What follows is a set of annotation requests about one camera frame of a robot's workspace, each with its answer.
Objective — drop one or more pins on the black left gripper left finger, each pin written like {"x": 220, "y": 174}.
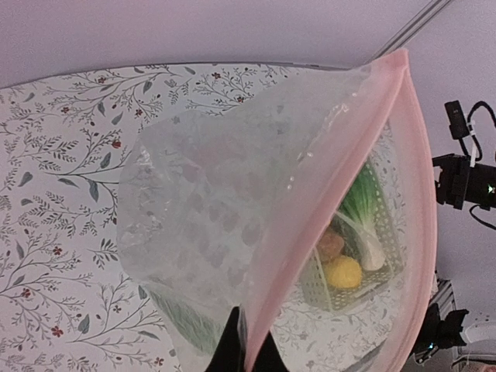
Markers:
{"x": 229, "y": 355}

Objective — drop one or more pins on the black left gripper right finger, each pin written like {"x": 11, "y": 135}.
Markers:
{"x": 268, "y": 358}

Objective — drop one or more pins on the green toy cucumber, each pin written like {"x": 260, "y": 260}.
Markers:
{"x": 196, "y": 328}

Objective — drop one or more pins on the clear pink zip top bag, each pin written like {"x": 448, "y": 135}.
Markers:
{"x": 219, "y": 212}

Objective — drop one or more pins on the green white toy bok choy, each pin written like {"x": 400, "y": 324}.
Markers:
{"x": 360, "y": 206}

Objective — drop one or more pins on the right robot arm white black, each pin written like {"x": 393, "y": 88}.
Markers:
{"x": 463, "y": 178}

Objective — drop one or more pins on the beige perforated plastic basket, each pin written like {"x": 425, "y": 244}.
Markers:
{"x": 315, "y": 289}

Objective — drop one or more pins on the yellow toy lemon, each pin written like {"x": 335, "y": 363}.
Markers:
{"x": 343, "y": 273}

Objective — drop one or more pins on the brown toy potato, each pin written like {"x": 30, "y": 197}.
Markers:
{"x": 329, "y": 246}

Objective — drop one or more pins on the floral patterned table mat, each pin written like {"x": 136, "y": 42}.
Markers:
{"x": 66, "y": 302}

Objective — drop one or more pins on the right aluminium frame post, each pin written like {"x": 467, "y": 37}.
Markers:
{"x": 409, "y": 30}

